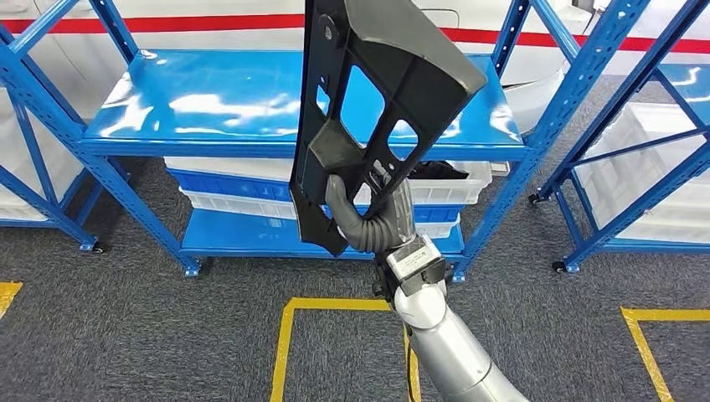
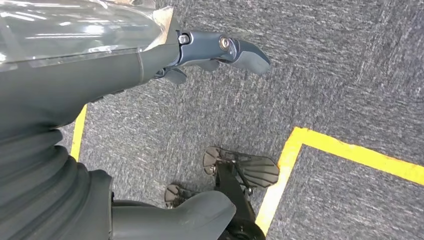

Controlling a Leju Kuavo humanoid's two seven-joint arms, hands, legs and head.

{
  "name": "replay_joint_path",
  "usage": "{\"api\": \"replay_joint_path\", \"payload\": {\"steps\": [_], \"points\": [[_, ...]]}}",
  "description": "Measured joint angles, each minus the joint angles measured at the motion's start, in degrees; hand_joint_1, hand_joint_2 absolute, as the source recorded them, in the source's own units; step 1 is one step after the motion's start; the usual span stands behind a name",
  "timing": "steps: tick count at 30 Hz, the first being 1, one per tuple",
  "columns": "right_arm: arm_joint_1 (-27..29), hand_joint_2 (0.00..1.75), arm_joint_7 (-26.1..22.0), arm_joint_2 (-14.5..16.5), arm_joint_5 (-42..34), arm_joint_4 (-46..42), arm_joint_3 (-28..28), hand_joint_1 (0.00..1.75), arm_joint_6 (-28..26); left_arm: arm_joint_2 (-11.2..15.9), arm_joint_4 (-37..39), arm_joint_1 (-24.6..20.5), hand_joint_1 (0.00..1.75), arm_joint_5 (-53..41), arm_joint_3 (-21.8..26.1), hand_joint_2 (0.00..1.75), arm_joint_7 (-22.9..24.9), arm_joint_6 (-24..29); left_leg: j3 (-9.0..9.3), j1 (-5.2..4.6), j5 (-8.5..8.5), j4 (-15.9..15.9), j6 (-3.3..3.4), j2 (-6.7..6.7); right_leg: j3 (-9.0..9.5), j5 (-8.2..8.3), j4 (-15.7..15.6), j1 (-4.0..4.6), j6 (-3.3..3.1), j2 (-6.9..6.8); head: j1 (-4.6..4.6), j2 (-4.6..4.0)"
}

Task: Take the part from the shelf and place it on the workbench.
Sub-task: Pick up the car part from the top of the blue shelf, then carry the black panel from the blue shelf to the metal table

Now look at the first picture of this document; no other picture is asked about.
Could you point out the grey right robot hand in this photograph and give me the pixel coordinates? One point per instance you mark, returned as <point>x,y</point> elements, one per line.
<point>335,199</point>

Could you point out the black plastic car part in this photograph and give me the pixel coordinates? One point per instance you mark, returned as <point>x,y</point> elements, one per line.
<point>438,171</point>
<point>333,150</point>

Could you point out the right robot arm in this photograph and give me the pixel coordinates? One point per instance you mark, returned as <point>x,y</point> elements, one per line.
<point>444,355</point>

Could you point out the blue plastic bin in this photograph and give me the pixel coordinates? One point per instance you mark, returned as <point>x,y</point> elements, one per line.
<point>222,188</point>
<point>438,213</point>

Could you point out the yellow floor tape square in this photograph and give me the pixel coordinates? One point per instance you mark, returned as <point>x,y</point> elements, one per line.
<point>333,304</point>
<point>8,294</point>
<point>665,314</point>

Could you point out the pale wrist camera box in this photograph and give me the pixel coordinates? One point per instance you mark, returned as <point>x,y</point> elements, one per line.
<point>413,258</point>

